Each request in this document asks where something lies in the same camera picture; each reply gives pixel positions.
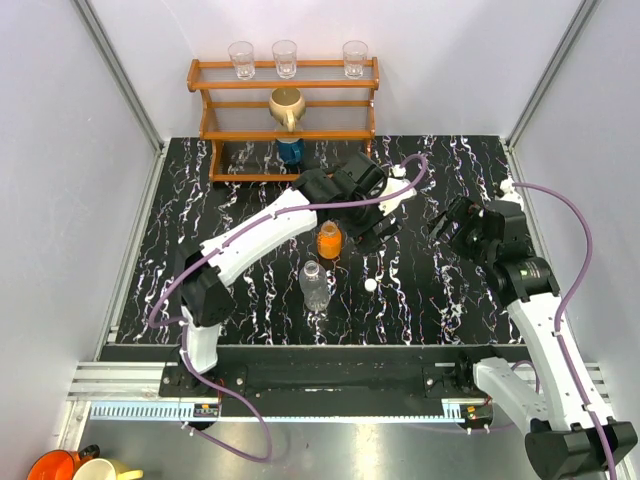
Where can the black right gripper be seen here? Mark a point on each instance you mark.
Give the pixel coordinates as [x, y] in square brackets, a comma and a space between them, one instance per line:
[463, 211]

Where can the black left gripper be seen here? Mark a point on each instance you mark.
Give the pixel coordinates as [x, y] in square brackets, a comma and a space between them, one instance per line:
[365, 238]

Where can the white blue bottle cap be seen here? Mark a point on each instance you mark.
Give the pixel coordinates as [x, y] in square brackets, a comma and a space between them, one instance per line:
[370, 285]

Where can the clear plastic bottle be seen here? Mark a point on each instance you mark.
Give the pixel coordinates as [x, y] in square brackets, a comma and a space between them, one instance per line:
[314, 286]

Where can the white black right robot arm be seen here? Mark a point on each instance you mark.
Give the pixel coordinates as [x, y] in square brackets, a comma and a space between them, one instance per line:
[568, 428]

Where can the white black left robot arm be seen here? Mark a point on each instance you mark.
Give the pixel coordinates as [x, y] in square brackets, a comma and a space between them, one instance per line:
[212, 267]

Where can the orange juice bottle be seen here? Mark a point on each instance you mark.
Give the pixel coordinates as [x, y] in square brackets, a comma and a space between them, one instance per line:
[329, 240]

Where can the blue mug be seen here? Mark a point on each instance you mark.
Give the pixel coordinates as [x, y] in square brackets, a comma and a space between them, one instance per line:
[290, 151]

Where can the wooden shelf rack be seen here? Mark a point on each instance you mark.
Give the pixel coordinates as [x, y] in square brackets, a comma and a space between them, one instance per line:
[234, 110]

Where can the beige mug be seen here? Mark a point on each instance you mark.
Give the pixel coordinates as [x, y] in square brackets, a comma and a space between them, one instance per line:
[287, 106]

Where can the right drinking glass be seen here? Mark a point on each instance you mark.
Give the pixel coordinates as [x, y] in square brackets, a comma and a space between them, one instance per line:
[355, 54]

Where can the drinking glass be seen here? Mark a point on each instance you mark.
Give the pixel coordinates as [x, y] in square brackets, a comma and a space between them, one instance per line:
[241, 54]
[355, 54]
[285, 58]

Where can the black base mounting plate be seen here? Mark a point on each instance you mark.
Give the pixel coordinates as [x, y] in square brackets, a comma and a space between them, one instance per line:
[374, 367]

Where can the middle drinking glass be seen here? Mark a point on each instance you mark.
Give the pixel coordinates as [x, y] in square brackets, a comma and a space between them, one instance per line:
[285, 58]

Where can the left drinking glass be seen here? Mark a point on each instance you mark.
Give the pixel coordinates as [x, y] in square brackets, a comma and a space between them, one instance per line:
[241, 54]

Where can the yellow mug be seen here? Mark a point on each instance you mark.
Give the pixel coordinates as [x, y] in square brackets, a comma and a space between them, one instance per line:
[107, 469]

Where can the orange mug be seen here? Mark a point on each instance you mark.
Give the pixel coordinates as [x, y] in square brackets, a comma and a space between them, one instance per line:
[62, 464]

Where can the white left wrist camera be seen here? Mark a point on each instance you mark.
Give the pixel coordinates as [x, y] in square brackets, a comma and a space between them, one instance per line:
[396, 190]

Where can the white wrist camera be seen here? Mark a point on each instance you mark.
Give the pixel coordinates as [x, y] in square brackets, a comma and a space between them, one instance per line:
[396, 190]
[507, 191]

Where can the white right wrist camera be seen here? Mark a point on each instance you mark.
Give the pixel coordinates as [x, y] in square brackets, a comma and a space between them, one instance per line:
[507, 191]

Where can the aluminium slotted rail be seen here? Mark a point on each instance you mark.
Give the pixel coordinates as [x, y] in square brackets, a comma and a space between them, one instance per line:
[161, 392]

